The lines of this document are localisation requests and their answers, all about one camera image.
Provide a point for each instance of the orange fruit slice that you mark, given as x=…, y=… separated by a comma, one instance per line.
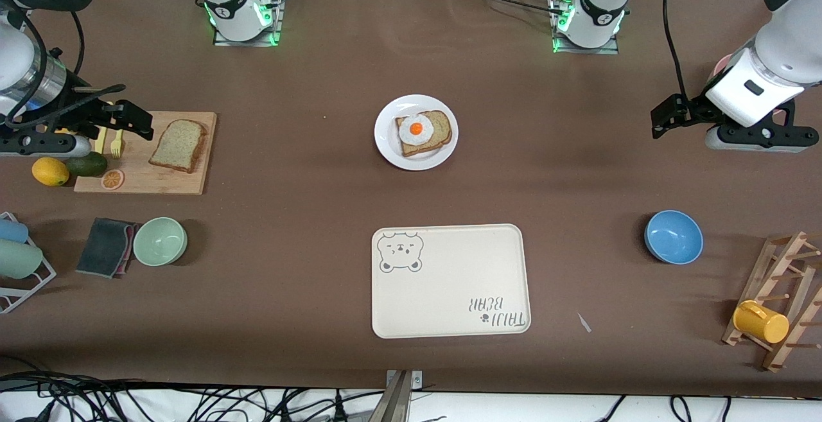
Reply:
x=112, y=180

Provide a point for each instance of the light blue cup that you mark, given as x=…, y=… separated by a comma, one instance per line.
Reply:
x=11, y=231

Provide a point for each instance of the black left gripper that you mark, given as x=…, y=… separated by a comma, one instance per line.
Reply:
x=695, y=112

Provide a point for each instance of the cream bear print tray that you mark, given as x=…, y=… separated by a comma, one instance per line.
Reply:
x=449, y=287

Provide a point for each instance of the toy fried egg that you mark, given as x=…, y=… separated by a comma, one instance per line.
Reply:
x=415, y=130

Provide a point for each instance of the plain brown toast slice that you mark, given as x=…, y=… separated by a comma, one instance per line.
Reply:
x=178, y=146

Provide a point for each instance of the toast slice under egg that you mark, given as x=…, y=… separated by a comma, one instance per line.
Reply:
x=440, y=128

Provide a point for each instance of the yellow mug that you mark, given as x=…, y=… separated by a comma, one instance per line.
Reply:
x=761, y=322

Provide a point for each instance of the yellow plastic fork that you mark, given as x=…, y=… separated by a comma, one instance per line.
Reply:
x=116, y=147

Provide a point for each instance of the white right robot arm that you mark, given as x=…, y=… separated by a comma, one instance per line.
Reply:
x=239, y=8

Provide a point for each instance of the wooden cutting board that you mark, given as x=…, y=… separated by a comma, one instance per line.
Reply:
x=173, y=181

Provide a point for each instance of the dark green avocado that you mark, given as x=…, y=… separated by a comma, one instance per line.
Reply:
x=88, y=165

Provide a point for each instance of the dark grey sponge cloth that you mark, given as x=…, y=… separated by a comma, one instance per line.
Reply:
x=103, y=247

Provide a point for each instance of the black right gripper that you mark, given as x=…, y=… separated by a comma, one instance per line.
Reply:
x=82, y=112

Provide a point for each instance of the yellow plastic knife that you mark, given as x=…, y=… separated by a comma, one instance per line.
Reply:
x=100, y=142

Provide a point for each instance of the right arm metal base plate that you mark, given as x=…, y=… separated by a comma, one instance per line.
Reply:
x=277, y=24

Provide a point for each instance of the wooden mug rack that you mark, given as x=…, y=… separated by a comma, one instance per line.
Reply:
x=799, y=319

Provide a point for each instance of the blue bowl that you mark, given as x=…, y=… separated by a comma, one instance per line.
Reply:
x=673, y=237

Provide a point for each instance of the white round plate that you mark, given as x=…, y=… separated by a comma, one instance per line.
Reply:
x=392, y=149

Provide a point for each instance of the pale green cup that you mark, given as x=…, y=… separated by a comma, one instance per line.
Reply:
x=18, y=259

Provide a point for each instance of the pale green bowl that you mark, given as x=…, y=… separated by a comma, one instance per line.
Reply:
x=160, y=242

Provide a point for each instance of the pink bowl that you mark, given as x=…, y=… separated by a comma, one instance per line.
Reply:
x=721, y=65

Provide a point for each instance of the small grey tape scrap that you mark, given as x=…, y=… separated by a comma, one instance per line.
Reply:
x=584, y=323

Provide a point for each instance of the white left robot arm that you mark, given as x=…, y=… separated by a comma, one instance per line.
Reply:
x=787, y=56

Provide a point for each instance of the yellow lemon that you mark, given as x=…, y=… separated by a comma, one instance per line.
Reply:
x=50, y=172

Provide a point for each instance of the metal table clamp bracket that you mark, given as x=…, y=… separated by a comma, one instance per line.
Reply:
x=399, y=399

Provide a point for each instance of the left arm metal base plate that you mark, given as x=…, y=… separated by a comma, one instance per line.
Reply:
x=613, y=48

